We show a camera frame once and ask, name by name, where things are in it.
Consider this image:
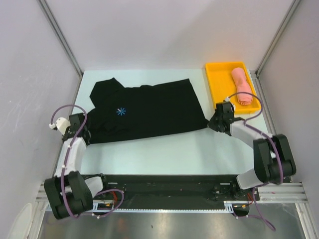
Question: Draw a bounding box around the black t-shirt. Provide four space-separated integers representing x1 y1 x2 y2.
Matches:
88 78 208 144

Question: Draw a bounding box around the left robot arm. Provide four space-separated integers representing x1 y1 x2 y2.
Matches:
44 113 110 220

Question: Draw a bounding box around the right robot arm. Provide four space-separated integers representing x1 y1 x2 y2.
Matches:
208 101 297 200

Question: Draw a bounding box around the yellow plastic tray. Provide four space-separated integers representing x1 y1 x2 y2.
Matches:
205 62 261 115

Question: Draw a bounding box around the rolled pink t-shirt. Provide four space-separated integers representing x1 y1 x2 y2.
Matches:
231 68 253 106

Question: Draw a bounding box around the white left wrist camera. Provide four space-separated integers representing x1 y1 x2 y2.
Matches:
49 117 70 135

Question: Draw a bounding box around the white slotted cable duct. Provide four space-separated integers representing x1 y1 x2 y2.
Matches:
89 202 234 215

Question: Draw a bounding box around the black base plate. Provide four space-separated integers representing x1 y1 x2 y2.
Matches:
101 174 260 209

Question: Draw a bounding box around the left aluminium frame post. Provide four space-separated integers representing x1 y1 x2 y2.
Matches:
36 0 84 78

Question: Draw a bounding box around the aluminium frame post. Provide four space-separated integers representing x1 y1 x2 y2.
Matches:
36 0 84 78
255 0 303 77

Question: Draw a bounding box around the right aluminium frame post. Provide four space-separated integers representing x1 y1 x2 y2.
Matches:
255 0 303 77

